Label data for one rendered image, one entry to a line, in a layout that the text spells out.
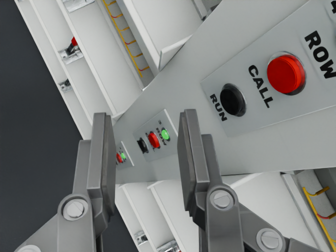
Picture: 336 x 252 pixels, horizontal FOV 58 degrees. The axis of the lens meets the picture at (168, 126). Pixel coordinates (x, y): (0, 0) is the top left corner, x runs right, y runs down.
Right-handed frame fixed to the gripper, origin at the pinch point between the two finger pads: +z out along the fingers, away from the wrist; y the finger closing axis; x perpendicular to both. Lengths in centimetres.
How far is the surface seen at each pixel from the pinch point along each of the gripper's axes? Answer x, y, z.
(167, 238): -49, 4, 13
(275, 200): -10.5, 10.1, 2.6
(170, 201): -27.3, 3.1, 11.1
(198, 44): 0.9, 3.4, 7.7
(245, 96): 0.3, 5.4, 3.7
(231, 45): 2.3, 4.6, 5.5
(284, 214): -11.2, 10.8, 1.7
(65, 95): -44, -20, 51
